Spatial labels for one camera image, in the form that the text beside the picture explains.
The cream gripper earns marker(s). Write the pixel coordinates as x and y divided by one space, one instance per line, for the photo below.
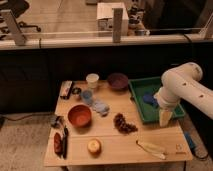
164 117

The dark purple grape bunch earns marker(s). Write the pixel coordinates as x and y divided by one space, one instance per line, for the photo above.
122 126

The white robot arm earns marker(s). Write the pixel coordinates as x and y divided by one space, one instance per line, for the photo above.
182 82

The dark purple bowl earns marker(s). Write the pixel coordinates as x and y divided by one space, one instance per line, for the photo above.
117 81

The red bowl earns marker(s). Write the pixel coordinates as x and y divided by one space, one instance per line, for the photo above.
79 116

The blue object in tray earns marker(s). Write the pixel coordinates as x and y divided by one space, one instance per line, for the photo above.
149 99

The green plastic tray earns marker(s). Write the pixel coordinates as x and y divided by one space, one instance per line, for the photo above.
145 86

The pale yellow banana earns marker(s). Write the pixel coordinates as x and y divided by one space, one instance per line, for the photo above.
153 149

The blue object beside table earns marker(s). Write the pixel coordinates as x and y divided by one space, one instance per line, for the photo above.
189 141

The wooden table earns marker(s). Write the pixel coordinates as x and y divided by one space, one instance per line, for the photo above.
117 148

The yellow apple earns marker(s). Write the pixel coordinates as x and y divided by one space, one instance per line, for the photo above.
94 146

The blue plastic cup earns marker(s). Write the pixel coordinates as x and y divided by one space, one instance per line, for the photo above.
86 96

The white paper cup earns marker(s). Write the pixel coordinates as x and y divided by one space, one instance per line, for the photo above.
92 80

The black tape roll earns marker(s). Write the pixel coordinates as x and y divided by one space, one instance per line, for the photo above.
76 91

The black marker pen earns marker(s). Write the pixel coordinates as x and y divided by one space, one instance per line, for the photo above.
64 142

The small grey metal clip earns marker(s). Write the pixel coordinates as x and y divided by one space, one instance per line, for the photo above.
56 121

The red oblong toy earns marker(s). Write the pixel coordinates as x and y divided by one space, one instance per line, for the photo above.
57 144

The white cardboard box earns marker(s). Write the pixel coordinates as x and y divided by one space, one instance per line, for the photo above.
105 13

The black office chair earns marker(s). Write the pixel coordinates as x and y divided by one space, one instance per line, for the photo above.
18 7

